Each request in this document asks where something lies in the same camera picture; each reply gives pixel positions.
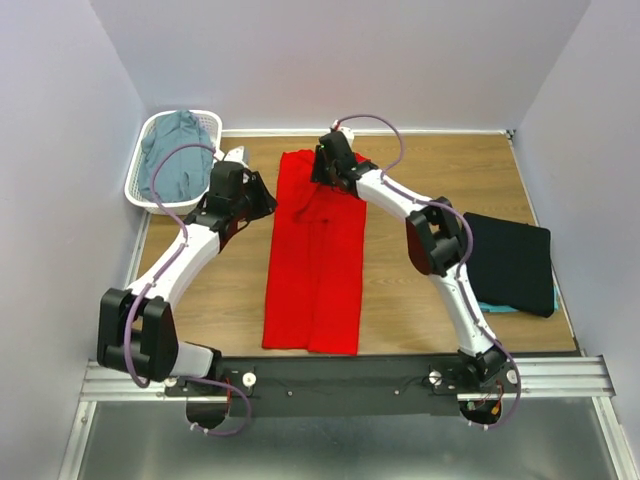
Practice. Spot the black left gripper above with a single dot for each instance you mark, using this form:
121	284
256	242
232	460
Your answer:
266	204

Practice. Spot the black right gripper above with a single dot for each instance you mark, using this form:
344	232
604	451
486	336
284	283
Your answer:
315	174

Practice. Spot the red t shirt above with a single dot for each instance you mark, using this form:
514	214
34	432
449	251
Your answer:
315	276

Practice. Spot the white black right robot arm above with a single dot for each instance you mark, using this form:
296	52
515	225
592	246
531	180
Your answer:
439	243

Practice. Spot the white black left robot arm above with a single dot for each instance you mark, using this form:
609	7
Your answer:
137	333

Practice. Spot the grey-blue t shirt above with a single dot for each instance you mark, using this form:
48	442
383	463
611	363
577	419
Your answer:
185	175

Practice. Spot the white table edge strip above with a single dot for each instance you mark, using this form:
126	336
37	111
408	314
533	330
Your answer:
316	132

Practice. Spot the folded black t shirt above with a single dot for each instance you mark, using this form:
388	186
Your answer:
507	253

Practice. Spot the folded teal t shirt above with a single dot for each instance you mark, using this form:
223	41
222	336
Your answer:
541	302

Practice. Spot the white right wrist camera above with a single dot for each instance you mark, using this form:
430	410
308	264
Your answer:
347	133

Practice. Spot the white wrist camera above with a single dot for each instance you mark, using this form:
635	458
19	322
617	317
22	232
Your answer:
238	155
347	133

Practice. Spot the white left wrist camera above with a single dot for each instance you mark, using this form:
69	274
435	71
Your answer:
238	155

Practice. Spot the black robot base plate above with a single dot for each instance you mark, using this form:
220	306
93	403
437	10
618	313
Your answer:
345	386

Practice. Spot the aluminium frame rail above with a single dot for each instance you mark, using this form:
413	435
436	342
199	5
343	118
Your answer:
556	426

